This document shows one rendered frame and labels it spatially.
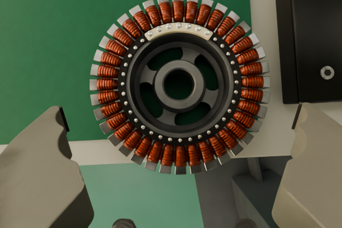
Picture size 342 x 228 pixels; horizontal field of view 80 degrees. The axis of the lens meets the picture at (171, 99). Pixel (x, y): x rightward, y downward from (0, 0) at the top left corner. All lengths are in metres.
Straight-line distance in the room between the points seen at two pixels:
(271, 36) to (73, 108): 0.17
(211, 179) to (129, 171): 0.36
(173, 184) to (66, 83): 0.84
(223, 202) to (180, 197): 0.18
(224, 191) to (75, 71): 0.88
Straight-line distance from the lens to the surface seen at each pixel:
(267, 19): 0.19
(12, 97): 0.20
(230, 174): 0.97
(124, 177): 0.99
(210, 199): 0.99
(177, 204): 1.01
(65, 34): 0.19
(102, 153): 0.18
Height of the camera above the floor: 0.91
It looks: 88 degrees down
